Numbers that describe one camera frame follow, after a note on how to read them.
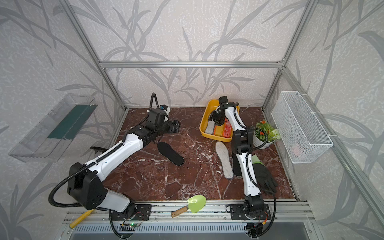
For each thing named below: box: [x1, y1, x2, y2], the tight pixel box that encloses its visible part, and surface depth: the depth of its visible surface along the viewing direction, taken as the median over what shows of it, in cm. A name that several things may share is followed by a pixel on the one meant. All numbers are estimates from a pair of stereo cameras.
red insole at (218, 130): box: [213, 122, 225, 137], surface depth 107 cm
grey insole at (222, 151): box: [216, 141, 234, 179], surface depth 93 cm
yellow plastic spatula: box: [69, 209, 95, 229], surface depth 72 cm
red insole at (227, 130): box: [222, 118, 232, 138], surface depth 107 cm
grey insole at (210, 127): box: [205, 118, 215, 135], surface depth 107 cm
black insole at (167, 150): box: [157, 141, 185, 167], surface depth 96 cm
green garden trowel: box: [171, 194, 206, 218], surface depth 78 cm
